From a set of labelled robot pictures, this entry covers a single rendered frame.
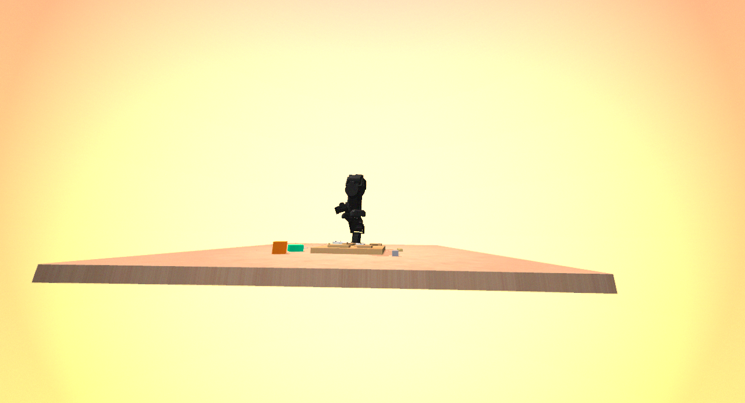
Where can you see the orange block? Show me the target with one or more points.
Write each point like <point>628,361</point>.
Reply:
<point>279,247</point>

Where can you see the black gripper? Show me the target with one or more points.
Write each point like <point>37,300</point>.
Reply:
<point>353,216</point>

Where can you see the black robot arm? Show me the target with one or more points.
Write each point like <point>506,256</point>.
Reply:
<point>355,188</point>

